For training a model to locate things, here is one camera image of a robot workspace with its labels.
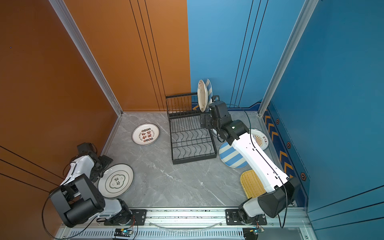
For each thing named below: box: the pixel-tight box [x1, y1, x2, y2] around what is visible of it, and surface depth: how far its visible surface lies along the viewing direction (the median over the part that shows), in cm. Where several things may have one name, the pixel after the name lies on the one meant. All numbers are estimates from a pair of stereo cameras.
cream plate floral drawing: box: [197, 79, 209, 113], surface depth 96 cm
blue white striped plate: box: [205, 78, 213, 105], surface depth 87 cm
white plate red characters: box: [131, 122, 160, 146], surface depth 108 cm
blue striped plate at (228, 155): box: [218, 142, 248, 169], surface depth 96 cm
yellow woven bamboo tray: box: [240, 169, 266, 199], surface depth 84 cm
